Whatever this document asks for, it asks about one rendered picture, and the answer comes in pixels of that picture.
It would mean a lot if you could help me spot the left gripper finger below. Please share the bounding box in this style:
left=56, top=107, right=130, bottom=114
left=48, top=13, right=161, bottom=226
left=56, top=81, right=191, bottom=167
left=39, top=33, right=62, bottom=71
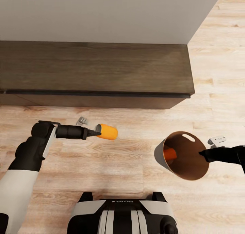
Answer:
left=87, top=130, right=101, bottom=137

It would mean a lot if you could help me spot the trash can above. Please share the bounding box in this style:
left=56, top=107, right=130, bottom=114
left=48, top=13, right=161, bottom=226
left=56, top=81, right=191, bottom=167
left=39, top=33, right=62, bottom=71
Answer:
left=154, top=131, right=210, bottom=181

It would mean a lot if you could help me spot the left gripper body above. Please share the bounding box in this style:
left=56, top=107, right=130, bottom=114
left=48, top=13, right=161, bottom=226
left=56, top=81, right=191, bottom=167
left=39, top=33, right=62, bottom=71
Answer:
left=66, top=125, right=88, bottom=140

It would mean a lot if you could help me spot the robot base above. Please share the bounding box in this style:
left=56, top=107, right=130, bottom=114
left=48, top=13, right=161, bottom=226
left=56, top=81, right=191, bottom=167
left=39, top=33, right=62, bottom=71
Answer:
left=67, top=191, right=178, bottom=234

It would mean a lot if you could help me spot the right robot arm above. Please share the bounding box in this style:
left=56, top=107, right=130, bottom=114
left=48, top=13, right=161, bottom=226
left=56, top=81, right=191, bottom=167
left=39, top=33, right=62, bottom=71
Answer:
left=199, top=135, right=245, bottom=174

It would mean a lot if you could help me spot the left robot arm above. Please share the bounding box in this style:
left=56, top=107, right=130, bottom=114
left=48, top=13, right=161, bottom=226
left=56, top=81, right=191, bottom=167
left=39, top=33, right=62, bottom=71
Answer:
left=0, top=117, right=101, bottom=234

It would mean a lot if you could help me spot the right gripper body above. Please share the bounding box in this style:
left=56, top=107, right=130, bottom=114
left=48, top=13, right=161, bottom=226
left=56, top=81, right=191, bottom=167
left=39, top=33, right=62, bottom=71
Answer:
left=202, top=146, right=230, bottom=163

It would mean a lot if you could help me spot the can of soda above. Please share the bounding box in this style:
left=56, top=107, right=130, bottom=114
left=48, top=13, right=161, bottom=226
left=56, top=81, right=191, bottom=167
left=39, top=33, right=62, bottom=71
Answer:
left=94, top=124, right=118, bottom=140
left=164, top=148, right=178, bottom=161

